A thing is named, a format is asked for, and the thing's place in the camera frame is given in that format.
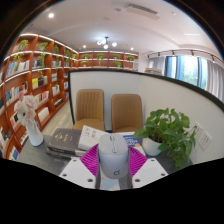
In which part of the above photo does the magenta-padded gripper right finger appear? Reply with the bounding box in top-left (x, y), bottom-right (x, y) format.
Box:
top-left (127, 145), bottom-right (169, 190)

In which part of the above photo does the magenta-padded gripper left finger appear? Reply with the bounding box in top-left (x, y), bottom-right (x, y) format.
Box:
top-left (59, 143), bottom-right (102, 190)

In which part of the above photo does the light grey computer mouse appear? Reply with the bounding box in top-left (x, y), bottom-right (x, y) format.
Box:
top-left (97, 133), bottom-right (130, 180)

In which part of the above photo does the thin dark grey book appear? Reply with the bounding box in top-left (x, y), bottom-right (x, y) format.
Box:
top-left (45, 148), bottom-right (87, 160)

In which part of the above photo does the thick dark grey book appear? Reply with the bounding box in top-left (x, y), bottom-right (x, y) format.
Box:
top-left (46, 128), bottom-right (83, 156)

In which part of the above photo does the white book with blue cover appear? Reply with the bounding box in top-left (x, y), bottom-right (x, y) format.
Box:
top-left (121, 131), bottom-right (147, 156)

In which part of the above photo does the thick white book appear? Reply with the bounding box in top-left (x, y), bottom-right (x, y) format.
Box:
top-left (77, 124), bottom-right (109, 152)

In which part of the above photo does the green plant in white pot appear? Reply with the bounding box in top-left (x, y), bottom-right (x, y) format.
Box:
top-left (133, 107), bottom-right (198, 169)

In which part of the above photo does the tan upholstered chair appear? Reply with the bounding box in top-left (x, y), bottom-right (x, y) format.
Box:
top-left (110, 93), bottom-right (144, 134)
top-left (72, 88), bottom-right (106, 132)

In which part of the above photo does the white vase with pink flowers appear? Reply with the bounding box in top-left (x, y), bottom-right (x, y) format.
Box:
top-left (13, 91), bottom-right (45, 148)

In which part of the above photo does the window with grey curtains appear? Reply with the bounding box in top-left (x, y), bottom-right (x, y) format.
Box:
top-left (146, 49), bottom-right (224, 101)

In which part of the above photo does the orange wooden bookshelf unit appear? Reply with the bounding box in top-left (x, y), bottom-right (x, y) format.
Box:
top-left (0, 32), bottom-right (140, 162)

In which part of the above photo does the ceiling lamp with round bulbs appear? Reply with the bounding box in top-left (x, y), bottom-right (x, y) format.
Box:
top-left (95, 36), bottom-right (118, 50)

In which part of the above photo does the ceiling air vent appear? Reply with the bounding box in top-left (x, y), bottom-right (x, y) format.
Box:
top-left (124, 2), bottom-right (159, 16)

